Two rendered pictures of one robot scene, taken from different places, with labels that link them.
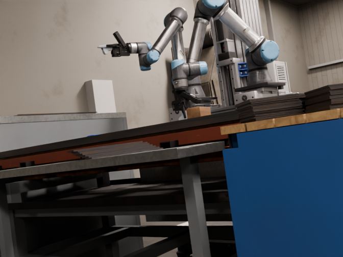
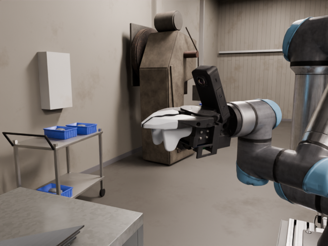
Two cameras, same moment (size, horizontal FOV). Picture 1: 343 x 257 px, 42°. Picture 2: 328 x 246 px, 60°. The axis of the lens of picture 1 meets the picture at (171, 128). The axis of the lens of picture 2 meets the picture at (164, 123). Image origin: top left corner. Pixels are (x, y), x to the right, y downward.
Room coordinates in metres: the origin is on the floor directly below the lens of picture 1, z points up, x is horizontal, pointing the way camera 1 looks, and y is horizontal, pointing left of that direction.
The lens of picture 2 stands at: (2.38, 0.47, 1.53)
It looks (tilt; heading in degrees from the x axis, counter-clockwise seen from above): 10 degrees down; 346
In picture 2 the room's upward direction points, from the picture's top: straight up
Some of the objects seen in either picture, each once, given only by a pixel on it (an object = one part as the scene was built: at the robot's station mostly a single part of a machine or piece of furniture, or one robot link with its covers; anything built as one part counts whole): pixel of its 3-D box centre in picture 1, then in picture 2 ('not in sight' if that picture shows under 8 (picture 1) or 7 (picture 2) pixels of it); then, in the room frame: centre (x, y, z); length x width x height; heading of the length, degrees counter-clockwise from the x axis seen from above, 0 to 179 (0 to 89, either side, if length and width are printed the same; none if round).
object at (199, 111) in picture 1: (199, 113); not in sight; (1.81, -0.12, 0.87); 0.12 x 0.06 x 0.05; 154
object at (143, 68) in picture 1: (145, 61); (259, 160); (2.94, 0.11, 1.33); 0.11 x 0.08 x 0.11; 24
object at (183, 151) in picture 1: (74, 164); not in sight; (1.71, 0.39, 0.74); 1.20 x 0.26 x 0.03; 53
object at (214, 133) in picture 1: (99, 149); not in sight; (1.95, 0.33, 0.79); 1.56 x 0.09 x 0.06; 53
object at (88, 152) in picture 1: (99, 152); not in sight; (1.62, 0.27, 0.77); 0.45 x 0.20 x 0.04; 53
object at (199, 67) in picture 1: (195, 69); not in sight; (2.41, -0.18, 1.15); 0.11 x 0.11 x 0.08; 14
